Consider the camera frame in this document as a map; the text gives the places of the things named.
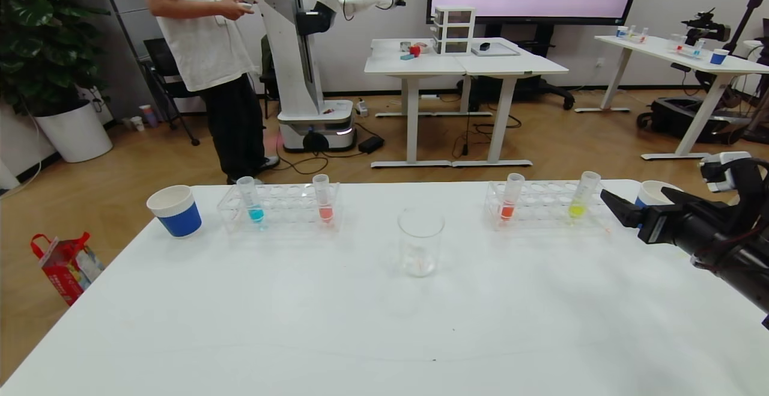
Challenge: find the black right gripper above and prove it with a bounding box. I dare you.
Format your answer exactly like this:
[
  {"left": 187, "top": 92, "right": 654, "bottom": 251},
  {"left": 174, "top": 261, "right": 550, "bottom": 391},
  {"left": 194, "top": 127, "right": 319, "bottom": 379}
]
[{"left": 600, "top": 186, "right": 729, "bottom": 263}]

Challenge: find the test tube with yellow liquid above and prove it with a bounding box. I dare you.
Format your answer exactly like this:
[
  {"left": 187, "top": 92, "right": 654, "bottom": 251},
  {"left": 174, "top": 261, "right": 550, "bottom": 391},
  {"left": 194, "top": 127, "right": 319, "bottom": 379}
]
[{"left": 567, "top": 171, "right": 601, "bottom": 218}]

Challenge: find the test tube with red liquid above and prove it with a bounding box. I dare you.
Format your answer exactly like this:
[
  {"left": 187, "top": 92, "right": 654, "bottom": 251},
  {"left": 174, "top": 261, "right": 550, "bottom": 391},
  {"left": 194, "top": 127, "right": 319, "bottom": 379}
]
[
  {"left": 499, "top": 172, "right": 525, "bottom": 222},
  {"left": 312, "top": 174, "right": 335, "bottom": 223}
]

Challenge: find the black wheeled robot base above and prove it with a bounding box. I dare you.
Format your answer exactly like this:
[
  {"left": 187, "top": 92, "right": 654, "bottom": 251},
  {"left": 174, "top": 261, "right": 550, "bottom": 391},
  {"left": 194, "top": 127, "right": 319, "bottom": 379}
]
[{"left": 637, "top": 97, "right": 752, "bottom": 144}]

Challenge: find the clear plastic test tube rack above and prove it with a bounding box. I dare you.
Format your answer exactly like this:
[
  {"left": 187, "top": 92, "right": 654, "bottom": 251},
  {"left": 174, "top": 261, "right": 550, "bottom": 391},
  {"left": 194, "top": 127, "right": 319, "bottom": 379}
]
[
  {"left": 669, "top": 33, "right": 705, "bottom": 59},
  {"left": 217, "top": 182, "right": 343, "bottom": 234},
  {"left": 484, "top": 180, "right": 618, "bottom": 230},
  {"left": 616, "top": 25, "right": 649, "bottom": 44}
]

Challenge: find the clear glass beaker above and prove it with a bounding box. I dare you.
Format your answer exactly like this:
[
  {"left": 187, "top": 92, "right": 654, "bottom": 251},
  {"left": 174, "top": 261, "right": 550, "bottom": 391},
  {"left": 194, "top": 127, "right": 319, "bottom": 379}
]
[{"left": 397, "top": 206, "right": 445, "bottom": 278}]

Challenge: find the test tube with blue liquid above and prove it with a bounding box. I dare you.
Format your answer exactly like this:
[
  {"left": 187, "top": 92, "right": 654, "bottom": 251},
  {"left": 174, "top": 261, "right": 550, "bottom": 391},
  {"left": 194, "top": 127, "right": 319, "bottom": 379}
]
[{"left": 237, "top": 176, "right": 266, "bottom": 224}]

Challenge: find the black display stand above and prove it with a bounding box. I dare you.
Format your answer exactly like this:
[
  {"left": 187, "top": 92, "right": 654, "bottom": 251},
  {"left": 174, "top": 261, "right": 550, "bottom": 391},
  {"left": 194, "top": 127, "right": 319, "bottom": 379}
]
[{"left": 457, "top": 22, "right": 574, "bottom": 111}]

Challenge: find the long white standing desk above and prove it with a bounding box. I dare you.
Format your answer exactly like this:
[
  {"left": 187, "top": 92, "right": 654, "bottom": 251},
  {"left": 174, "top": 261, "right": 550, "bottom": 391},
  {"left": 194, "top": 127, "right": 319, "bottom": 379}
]
[{"left": 574, "top": 34, "right": 769, "bottom": 160}]

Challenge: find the flat grey tray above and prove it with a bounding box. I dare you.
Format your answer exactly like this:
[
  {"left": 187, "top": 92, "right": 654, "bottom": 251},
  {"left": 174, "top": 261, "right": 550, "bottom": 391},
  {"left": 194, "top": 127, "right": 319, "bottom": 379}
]
[{"left": 471, "top": 42, "right": 520, "bottom": 57}]

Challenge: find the clear plastic drawer unit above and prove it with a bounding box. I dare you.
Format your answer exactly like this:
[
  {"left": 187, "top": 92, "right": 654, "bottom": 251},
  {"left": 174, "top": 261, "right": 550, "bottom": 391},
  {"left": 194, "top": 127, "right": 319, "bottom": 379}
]
[{"left": 433, "top": 5, "right": 476, "bottom": 56}]

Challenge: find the white humanoid robot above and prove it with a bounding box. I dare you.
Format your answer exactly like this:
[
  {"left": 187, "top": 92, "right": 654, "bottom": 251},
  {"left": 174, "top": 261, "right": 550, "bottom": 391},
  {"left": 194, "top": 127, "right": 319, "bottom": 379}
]
[{"left": 260, "top": 0, "right": 406, "bottom": 153}]

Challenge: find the person in white shirt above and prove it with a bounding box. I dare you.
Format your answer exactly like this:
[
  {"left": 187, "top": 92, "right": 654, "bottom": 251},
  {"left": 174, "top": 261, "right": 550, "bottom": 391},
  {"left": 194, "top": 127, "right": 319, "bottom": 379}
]
[{"left": 133, "top": 0, "right": 281, "bottom": 185}]

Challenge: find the black office chair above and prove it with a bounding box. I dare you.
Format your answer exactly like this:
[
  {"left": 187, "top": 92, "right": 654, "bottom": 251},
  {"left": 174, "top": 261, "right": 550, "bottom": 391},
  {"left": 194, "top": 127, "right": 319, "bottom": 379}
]
[{"left": 143, "top": 37, "right": 202, "bottom": 146}]

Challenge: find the white plant pot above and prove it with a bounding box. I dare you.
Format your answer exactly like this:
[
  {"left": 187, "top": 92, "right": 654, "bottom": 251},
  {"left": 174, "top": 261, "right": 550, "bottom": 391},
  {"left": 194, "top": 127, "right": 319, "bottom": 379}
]
[{"left": 35, "top": 100, "right": 114, "bottom": 163}]

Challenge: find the red paper gift bag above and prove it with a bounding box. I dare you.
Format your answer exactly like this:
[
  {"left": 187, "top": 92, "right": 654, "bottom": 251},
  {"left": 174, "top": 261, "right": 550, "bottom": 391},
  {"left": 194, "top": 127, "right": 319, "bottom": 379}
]
[{"left": 31, "top": 232, "right": 105, "bottom": 306}]

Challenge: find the large green leafy plant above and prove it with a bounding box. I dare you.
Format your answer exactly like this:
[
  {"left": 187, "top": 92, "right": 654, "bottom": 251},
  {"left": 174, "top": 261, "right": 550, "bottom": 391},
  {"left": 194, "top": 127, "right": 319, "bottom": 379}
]
[{"left": 0, "top": 0, "right": 112, "bottom": 117}]

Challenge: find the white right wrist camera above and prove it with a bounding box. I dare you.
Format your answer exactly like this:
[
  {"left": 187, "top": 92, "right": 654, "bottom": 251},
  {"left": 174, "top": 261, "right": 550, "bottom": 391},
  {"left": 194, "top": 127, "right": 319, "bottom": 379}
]
[{"left": 699, "top": 151, "right": 752, "bottom": 193}]

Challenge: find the black camera tripod rig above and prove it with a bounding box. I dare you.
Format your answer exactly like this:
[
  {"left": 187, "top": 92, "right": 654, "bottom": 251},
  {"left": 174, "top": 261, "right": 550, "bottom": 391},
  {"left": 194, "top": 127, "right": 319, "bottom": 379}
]
[{"left": 670, "top": 0, "right": 769, "bottom": 144}]

